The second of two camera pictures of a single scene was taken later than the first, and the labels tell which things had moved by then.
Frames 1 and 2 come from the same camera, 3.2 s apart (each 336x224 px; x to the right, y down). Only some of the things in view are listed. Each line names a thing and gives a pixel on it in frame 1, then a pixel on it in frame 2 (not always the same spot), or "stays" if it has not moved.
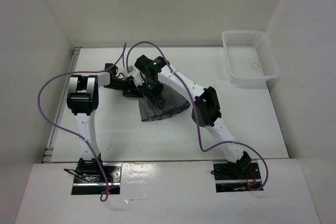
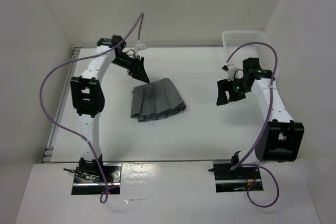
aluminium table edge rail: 61,107 stays
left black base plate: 95,184 stays
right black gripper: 155,94 -> 224,85
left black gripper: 130,89 -> 136,70
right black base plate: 237,177 stays
